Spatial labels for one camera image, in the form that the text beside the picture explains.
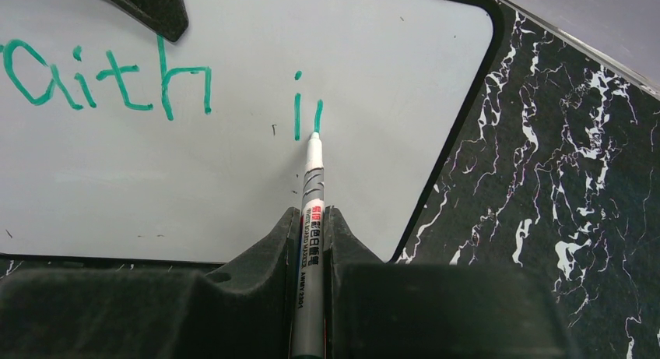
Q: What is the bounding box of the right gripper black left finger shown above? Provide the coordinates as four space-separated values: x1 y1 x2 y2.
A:
1 208 300 358

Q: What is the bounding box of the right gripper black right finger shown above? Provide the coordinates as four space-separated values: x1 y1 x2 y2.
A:
325 208 581 358

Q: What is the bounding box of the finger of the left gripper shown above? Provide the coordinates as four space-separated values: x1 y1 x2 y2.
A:
108 0 189 43

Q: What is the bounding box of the small white whiteboard black frame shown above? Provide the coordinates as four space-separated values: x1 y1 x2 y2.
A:
1 0 504 263

